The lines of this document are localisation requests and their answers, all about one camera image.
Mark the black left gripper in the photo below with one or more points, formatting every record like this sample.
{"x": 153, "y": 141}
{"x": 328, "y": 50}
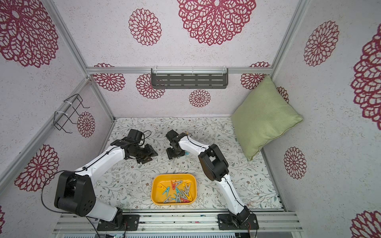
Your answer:
{"x": 151, "y": 152}

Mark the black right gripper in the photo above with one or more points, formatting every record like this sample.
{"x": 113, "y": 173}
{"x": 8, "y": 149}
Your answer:
{"x": 174, "y": 151}

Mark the red clothespin back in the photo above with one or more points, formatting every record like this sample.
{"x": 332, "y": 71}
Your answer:
{"x": 173, "y": 185}

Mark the red clothespin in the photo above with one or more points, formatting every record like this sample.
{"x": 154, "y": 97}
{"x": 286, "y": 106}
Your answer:
{"x": 173, "y": 185}
{"x": 184, "y": 200}

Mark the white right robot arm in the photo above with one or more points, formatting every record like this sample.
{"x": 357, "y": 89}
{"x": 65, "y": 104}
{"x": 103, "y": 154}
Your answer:
{"x": 215, "y": 167}

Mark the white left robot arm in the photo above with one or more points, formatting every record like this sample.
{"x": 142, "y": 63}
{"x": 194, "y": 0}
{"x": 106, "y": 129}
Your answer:
{"x": 75, "y": 190}

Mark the yellow plastic storage tray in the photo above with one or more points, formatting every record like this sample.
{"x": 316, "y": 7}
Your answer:
{"x": 165, "y": 179}

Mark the yellow clothespin left pair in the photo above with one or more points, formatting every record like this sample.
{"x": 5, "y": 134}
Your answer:
{"x": 162, "y": 187}

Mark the red clothespin near tray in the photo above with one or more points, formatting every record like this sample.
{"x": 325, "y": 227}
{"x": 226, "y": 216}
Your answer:
{"x": 184, "y": 200}

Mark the green square pillow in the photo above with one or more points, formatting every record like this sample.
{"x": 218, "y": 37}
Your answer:
{"x": 263, "y": 117}

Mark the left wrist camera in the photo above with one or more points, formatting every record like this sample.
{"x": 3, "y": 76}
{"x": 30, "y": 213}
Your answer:
{"x": 134, "y": 136}

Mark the grey wall shelf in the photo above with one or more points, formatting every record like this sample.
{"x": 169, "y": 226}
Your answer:
{"x": 189, "y": 79}

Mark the black wire wall rack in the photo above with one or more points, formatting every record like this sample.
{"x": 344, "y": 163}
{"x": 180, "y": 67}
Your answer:
{"x": 61, "y": 118}

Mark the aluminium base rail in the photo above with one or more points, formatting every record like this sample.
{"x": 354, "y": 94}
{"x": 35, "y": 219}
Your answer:
{"x": 207, "y": 222}

